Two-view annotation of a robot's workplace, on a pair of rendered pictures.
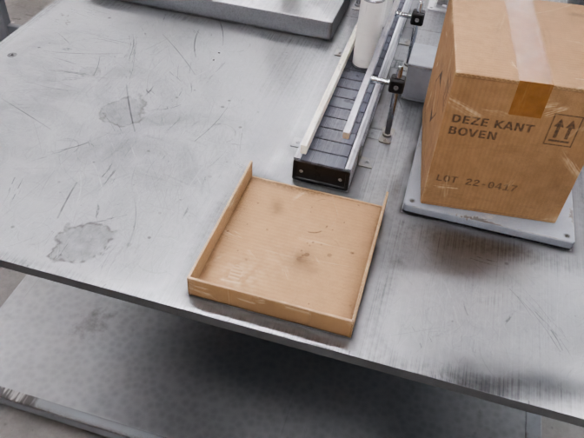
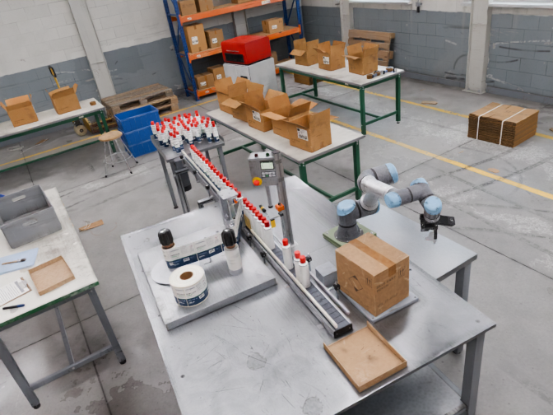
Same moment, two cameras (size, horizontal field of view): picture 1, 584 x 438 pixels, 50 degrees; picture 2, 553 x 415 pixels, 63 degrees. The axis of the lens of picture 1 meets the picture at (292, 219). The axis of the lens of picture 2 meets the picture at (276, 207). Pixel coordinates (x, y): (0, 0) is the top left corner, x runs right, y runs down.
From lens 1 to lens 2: 1.47 m
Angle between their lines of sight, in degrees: 31
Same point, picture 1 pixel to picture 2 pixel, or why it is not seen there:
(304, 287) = (381, 364)
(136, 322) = not seen: outside the picture
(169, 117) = (272, 351)
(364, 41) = (306, 278)
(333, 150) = (339, 320)
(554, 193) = (406, 288)
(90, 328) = not seen: outside the picture
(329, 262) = (377, 352)
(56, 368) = not seen: outside the picture
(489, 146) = (387, 288)
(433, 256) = (395, 329)
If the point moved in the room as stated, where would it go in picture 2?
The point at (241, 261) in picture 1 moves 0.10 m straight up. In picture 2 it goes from (358, 372) to (357, 356)
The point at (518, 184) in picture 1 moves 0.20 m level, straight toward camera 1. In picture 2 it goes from (397, 292) to (416, 319)
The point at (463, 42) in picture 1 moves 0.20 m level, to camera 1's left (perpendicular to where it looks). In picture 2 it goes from (362, 265) to (334, 285)
